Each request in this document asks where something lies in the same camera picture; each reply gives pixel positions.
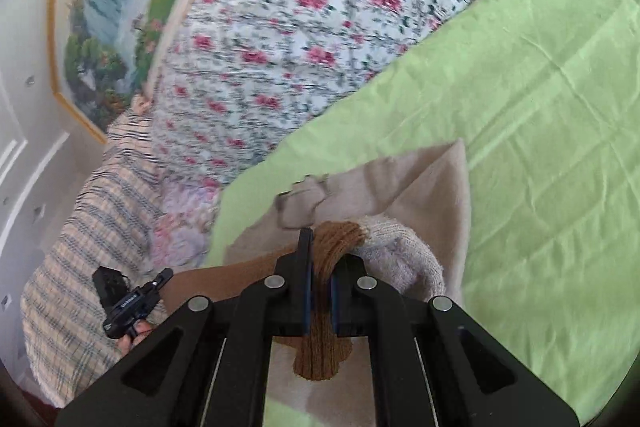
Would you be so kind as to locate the beige knit sweater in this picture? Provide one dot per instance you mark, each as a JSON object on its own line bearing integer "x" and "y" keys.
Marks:
{"x": 425, "y": 192}

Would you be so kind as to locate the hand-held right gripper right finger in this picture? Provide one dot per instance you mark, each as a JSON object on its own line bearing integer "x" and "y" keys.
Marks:
{"x": 336, "y": 307}

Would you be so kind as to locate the person's left hand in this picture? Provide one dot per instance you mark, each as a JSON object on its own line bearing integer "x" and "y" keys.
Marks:
{"x": 135, "y": 337}

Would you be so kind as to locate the floral quilt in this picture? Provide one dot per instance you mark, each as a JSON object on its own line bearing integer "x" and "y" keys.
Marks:
{"x": 310, "y": 32}

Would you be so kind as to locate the framed landscape wall painting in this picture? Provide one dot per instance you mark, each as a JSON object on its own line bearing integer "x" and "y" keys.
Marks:
{"x": 115, "y": 7}

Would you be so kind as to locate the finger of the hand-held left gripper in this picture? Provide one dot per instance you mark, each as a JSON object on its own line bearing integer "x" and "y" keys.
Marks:
{"x": 161, "y": 281}

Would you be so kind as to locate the floral ruffled pillow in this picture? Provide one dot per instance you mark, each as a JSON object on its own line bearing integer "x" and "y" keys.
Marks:
{"x": 177, "y": 227}

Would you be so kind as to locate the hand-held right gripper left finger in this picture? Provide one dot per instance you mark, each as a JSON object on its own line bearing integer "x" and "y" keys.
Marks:
{"x": 306, "y": 292}

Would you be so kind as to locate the plaid blanket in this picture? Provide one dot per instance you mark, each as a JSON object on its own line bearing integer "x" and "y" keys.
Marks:
{"x": 85, "y": 227}

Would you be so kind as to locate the green bedsheet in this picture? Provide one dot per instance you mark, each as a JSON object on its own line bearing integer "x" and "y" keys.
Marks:
{"x": 525, "y": 132}

